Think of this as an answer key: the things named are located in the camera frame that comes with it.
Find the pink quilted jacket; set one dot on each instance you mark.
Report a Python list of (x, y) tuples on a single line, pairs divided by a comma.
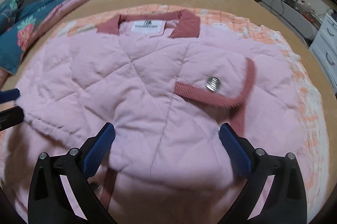
[(147, 87)]

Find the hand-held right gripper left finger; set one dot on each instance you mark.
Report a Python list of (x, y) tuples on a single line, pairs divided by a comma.
[(98, 151)]

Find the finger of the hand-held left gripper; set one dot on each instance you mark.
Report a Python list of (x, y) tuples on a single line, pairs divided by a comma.
[(10, 117), (9, 95)]

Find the orange checked blanket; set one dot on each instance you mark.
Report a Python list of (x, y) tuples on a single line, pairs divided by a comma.
[(297, 66)]

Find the blue floral quilt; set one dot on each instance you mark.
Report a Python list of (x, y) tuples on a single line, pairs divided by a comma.
[(21, 26)]

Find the white drawer cabinet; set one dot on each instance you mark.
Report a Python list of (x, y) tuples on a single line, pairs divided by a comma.
[(326, 45)]

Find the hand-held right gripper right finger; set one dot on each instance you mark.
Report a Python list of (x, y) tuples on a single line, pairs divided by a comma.
[(235, 151)]

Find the grey desk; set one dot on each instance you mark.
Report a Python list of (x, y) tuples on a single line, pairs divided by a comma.
[(284, 0)]

